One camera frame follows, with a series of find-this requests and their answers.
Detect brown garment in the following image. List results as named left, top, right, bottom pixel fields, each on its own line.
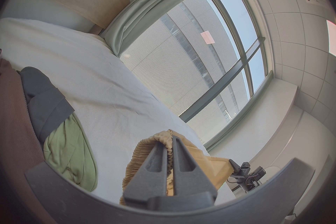
left=0, top=58, right=57, bottom=224

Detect ceiling light panel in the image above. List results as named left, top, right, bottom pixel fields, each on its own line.
left=326, top=19, right=336, bottom=57

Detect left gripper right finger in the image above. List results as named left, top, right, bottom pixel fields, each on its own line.
left=172, top=135, right=218, bottom=200

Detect grey-green curtain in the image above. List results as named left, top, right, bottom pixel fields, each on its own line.
left=101, top=0, right=238, bottom=58

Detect black garment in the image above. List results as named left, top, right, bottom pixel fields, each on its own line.
left=17, top=67, right=75, bottom=143

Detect window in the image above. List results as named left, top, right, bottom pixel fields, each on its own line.
left=118, top=0, right=275, bottom=150

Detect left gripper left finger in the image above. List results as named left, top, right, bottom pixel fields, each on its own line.
left=123, top=140, right=169, bottom=209

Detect bed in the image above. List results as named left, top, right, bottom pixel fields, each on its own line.
left=0, top=0, right=237, bottom=208

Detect green garment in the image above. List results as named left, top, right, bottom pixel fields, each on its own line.
left=43, top=113, right=98, bottom=192

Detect tan shorts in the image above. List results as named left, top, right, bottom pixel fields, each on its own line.
left=119, top=129, right=235, bottom=205

